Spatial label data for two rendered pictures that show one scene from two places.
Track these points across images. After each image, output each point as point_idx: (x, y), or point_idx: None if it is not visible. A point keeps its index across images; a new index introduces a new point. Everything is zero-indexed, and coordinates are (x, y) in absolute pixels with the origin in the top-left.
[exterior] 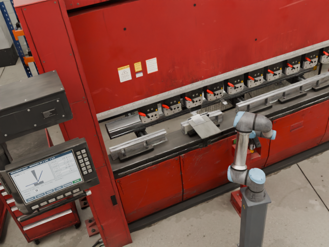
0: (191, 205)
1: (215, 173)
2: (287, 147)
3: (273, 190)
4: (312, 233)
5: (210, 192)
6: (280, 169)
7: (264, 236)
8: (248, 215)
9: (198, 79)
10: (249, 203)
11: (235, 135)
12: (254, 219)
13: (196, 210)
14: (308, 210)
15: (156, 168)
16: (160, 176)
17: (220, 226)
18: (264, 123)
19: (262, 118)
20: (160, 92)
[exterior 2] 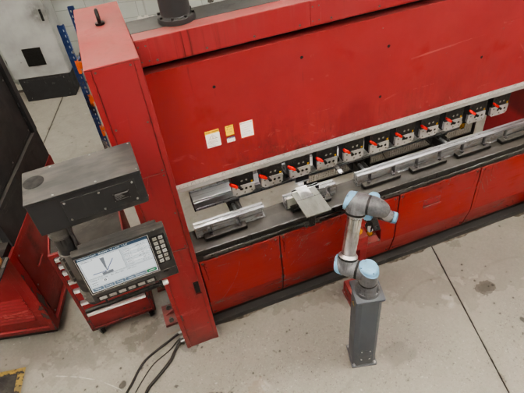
0: (293, 294)
1: (324, 256)
2: (419, 227)
3: (398, 280)
4: (440, 336)
5: (319, 279)
6: (410, 253)
7: (380, 338)
8: (357, 313)
9: (304, 143)
10: (359, 300)
11: None
12: (364, 319)
13: (299, 301)
14: (438, 307)
15: (249, 250)
16: (254, 259)
17: (327, 321)
18: (379, 208)
19: (377, 202)
20: (257, 160)
